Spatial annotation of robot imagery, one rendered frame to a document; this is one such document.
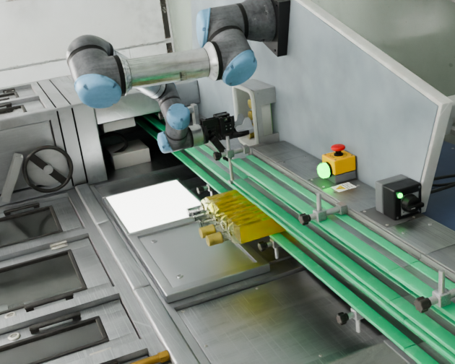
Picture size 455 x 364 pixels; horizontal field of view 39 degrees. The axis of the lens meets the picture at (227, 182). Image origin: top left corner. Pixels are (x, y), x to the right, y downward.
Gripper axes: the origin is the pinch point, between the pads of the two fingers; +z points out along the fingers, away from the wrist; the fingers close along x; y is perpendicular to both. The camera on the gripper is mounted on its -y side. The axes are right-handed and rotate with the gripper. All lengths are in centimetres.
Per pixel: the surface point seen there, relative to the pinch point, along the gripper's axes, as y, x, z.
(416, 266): -4, -104, -10
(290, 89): 16.8, -20.0, 5.6
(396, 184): 6, -83, 0
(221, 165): -14.1, 7.4, -11.5
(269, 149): -2.3, -18.2, -3.2
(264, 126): 2.6, -8.3, 0.5
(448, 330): -11, -117, -12
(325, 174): 1, -56, -4
